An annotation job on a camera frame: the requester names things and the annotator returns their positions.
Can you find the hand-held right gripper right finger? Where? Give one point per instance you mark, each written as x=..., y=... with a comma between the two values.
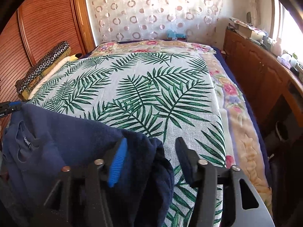
x=187, y=163

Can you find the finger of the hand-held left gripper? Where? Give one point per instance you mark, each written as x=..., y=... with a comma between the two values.
x=11, y=107

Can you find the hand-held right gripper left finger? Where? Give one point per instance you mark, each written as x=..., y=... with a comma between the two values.
x=117, y=165

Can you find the navy printed t-shirt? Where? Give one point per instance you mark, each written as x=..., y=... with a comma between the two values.
x=59, y=134

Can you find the dark circle-patterned pillow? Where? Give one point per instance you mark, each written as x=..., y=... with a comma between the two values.
x=45, y=63

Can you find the yellow plush toy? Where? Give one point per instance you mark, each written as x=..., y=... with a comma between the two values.
x=72, y=56

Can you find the palm leaf printed cloth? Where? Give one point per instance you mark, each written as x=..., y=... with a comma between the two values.
x=142, y=87

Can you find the floral blanket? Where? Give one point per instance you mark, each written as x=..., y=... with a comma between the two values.
x=232, y=89

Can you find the wooden slatted wardrobe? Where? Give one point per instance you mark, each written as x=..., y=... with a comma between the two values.
x=47, y=16

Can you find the black trash bin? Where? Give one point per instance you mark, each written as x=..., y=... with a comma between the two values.
x=283, y=132

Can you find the wooden side cabinet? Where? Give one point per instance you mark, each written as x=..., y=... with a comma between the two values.
x=255, y=66

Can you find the blue box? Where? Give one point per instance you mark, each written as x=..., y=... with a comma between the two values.
x=176, y=35

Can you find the pink tissue pack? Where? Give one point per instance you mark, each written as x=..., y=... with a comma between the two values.
x=284, y=60

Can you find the small black box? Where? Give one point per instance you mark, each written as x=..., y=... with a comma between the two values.
x=294, y=70

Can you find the cardboard box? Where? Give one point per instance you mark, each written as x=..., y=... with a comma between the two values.
x=246, y=31

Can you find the floral cloth pile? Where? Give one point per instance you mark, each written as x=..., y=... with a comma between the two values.
x=239, y=22

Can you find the sheer circle-patterned curtain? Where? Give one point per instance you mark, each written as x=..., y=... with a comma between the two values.
x=153, y=11

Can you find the grey oval object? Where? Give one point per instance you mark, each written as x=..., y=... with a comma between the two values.
x=248, y=16

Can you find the window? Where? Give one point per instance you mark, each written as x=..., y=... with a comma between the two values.
x=288, y=28

